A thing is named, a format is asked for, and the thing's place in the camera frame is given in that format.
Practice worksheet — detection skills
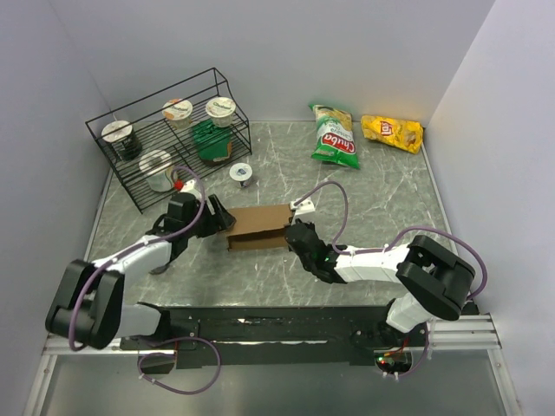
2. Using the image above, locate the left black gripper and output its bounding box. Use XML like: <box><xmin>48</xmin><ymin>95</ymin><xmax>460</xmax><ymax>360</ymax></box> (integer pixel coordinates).
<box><xmin>184</xmin><ymin>193</ymin><xmax>235</xmax><ymax>237</ymax></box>

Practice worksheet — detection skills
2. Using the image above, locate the brown cardboard box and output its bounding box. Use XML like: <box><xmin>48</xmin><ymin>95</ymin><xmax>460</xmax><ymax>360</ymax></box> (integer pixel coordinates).
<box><xmin>225</xmin><ymin>204</ymin><xmax>293</xmax><ymax>251</ymax></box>

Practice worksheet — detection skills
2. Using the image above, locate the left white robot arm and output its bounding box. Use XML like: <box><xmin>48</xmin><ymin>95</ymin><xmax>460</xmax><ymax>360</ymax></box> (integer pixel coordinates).
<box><xmin>45</xmin><ymin>192</ymin><xmax>236</xmax><ymax>351</ymax></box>

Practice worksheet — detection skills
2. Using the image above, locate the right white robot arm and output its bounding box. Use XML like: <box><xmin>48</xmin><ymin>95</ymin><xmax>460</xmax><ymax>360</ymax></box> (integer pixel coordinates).
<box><xmin>285</xmin><ymin>221</ymin><xmax>475</xmax><ymax>346</ymax></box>

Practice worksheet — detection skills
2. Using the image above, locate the small white yogurt cup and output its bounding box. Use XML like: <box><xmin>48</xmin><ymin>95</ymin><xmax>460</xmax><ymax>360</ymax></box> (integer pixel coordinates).
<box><xmin>229</xmin><ymin>162</ymin><xmax>253</xmax><ymax>188</ymax></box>

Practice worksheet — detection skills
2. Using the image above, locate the green snack bag in rack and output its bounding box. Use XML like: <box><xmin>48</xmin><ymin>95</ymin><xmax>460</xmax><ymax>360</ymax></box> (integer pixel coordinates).
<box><xmin>193</xmin><ymin>120</ymin><xmax>232</xmax><ymax>166</ymax></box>

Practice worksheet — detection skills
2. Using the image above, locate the dark tin can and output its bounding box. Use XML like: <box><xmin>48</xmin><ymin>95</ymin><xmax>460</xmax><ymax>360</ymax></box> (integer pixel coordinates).
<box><xmin>149</xmin><ymin>264</ymin><xmax>169</xmax><ymax>276</ymax></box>

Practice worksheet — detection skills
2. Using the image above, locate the white cup lower rack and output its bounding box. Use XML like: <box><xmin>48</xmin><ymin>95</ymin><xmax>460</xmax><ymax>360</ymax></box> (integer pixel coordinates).
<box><xmin>139</xmin><ymin>150</ymin><xmax>174</xmax><ymax>192</ymax></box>

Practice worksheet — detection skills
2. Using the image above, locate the green Chuba chips bag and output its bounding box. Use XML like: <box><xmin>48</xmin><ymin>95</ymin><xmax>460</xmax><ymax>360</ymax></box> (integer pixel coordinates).
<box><xmin>310</xmin><ymin>104</ymin><xmax>360</xmax><ymax>169</ymax></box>

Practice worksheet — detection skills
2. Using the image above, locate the Chobani yogurt cup on rack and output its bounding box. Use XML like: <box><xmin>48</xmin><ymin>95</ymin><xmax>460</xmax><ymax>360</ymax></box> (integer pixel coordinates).
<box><xmin>205</xmin><ymin>96</ymin><xmax>237</xmax><ymax>128</ymax></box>

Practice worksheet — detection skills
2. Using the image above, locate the orange yogurt cup on rack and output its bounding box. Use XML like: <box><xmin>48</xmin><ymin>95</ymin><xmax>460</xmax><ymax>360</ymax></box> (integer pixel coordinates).
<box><xmin>162</xmin><ymin>99</ymin><xmax>193</xmax><ymax>130</ymax></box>

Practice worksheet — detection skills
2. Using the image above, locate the dark yogurt cup on rack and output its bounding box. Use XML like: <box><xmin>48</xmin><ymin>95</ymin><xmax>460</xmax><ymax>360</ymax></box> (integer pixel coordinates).
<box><xmin>101</xmin><ymin>120</ymin><xmax>142</xmax><ymax>161</ymax></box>

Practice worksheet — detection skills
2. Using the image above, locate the yellow Lays chips bag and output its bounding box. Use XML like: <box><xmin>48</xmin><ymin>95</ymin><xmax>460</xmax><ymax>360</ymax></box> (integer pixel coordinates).
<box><xmin>361</xmin><ymin>115</ymin><xmax>423</xmax><ymax>154</ymax></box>

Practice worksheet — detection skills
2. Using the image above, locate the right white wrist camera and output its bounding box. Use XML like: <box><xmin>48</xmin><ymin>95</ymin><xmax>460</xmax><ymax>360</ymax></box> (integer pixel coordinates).
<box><xmin>290</xmin><ymin>198</ymin><xmax>316</xmax><ymax>224</ymax></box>

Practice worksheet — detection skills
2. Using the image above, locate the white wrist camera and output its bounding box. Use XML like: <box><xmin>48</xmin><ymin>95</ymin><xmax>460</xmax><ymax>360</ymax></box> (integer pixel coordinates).
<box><xmin>174</xmin><ymin>179</ymin><xmax>204</xmax><ymax>202</ymax></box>
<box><xmin>290</xmin><ymin>198</ymin><xmax>316</xmax><ymax>224</ymax></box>

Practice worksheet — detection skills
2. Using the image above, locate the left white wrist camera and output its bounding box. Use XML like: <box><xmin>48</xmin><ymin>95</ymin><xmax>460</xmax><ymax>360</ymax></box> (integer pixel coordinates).
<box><xmin>174</xmin><ymin>179</ymin><xmax>204</xmax><ymax>202</ymax></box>

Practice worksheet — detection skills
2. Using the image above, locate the black wire rack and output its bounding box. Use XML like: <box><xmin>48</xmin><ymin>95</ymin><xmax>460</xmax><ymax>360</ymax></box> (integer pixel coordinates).
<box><xmin>86</xmin><ymin>68</ymin><xmax>252</xmax><ymax>211</ymax></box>

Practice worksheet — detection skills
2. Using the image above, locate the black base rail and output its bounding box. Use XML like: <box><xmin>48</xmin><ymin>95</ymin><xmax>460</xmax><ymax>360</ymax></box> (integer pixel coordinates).
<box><xmin>120</xmin><ymin>306</ymin><xmax>426</xmax><ymax>369</ymax></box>

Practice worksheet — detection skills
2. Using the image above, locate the aluminium extrusion rail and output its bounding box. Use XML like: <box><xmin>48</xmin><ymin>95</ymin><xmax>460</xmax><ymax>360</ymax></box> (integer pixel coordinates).
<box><xmin>428</xmin><ymin>315</ymin><xmax>501</xmax><ymax>351</ymax></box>

